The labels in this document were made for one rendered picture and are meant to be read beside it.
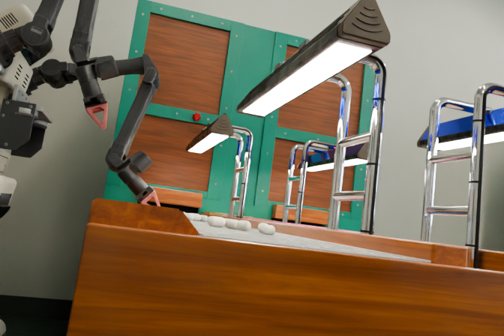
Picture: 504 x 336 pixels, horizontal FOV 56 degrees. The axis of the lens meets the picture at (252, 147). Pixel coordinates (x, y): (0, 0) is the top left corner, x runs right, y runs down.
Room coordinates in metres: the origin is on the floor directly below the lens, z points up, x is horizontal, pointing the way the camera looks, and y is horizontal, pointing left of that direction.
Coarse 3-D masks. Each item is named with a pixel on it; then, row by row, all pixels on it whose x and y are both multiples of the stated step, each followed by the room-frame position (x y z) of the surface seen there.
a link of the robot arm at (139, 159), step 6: (108, 156) 1.71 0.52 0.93; (114, 156) 1.72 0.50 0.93; (132, 156) 1.74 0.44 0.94; (138, 156) 1.75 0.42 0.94; (144, 156) 1.74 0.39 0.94; (114, 162) 1.71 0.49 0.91; (120, 162) 1.71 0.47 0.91; (126, 162) 1.74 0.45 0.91; (138, 162) 1.73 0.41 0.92; (144, 162) 1.73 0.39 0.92; (150, 162) 1.75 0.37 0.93; (120, 168) 1.74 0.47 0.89; (138, 168) 1.73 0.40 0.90; (144, 168) 1.74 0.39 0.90
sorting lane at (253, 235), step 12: (204, 228) 0.79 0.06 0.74; (216, 228) 0.89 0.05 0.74; (228, 228) 1.02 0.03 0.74; (252, 228) 1.40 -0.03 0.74; (240, 240) 0.54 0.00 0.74; (252, 240) 0.56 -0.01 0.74; (264, 240) 0.61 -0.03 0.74; (276, 240) 0.67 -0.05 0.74; (288, 240) 0.74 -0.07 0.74; (300, 240) 0.82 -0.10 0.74; (312, 240) 0.93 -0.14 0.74; (348, 252) 0.58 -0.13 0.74; (360, 252) 0.63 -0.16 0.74; (372, 252) 0.69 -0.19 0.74; (384, 252) 0.71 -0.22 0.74
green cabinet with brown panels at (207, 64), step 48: (144, 0) 2.25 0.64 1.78; (144, 48) 2.27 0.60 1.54; (192, 48) 2.33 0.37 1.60; (240, 48) 2.38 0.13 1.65; (288, 48) 2.46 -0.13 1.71; (192, 96) 2.34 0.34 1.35; (240, 96) 2.40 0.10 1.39; (336, 96) 2.54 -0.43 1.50; (144, 144) 2.29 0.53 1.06; (288, 144) 2.48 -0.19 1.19
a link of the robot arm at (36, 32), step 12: (48, 0) 1.40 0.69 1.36; (60, 0) 1.41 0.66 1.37; (36, 12) 1.39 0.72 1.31; (48, 12) 1.40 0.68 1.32; (36, 24) 1.37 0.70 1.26; (48, 24) 1.40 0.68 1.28; (24, 36) 1.37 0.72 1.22; (36, 36) 1.37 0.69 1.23; (48, 36) 1.39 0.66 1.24; (36, 48) 1.40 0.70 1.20
